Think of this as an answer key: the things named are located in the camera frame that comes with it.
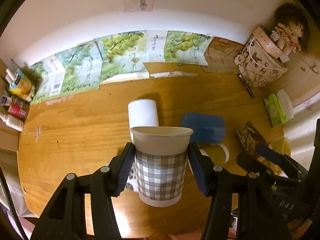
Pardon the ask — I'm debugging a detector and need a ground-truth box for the red patterned paper cup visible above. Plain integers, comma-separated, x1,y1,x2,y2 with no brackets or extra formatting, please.
235,121,283,176

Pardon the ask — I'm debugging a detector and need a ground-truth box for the plain white paper cup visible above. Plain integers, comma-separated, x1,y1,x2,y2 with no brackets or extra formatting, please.
127,99,159,129

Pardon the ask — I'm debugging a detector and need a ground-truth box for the letter-print fabric bag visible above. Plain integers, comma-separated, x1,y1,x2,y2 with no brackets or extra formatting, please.
234,35,289,87

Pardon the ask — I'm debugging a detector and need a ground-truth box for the black pen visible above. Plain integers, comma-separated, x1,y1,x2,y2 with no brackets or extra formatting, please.
238,74,255,99

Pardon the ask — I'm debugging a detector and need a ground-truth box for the grape print paper strip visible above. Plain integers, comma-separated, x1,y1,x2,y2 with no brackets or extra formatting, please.
30,30,213,104

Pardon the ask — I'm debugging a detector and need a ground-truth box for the grey plaid paper cup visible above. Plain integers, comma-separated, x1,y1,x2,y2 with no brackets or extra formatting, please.
131,126,194,207

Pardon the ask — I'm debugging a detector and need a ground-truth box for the brown-haired rag doll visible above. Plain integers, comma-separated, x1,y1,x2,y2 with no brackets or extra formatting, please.
271,3,310,56

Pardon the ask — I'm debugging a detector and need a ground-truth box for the green tissue pack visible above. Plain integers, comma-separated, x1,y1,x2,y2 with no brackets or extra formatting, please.
263,89,294,127

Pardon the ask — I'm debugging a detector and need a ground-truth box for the pink small box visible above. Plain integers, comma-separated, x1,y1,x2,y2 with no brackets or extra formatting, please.
253,26,283,59

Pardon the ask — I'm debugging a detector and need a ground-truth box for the white spray bottle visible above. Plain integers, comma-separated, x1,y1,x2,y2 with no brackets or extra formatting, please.
0,113,24,132

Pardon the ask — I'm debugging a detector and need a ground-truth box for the blue plastic cup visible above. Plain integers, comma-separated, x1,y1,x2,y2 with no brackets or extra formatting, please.
181,113,226,144

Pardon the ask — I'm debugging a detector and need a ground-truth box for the cream ceramic mug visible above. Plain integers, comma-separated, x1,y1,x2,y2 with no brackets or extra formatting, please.
270,138,291,156

